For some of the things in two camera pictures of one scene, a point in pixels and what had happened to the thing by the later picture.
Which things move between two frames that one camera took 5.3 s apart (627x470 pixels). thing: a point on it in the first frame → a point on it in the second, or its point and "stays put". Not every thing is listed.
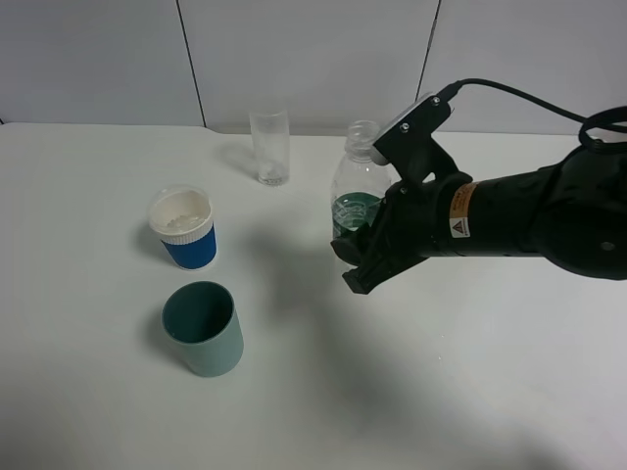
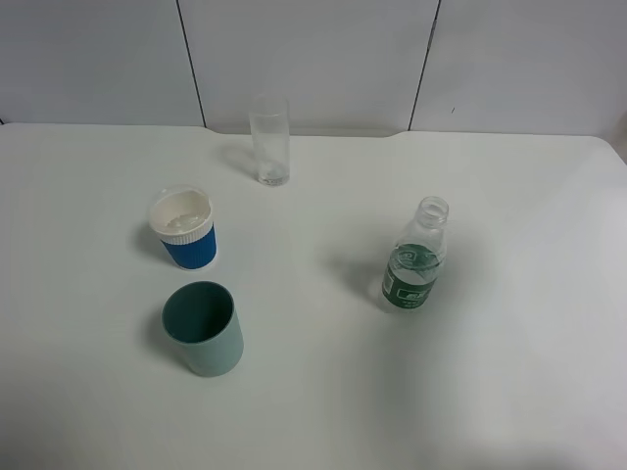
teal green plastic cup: x=200 y=323 stays put
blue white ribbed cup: x=182 y=216 stays put
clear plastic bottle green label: x=361 y=181 → x=416 y=258
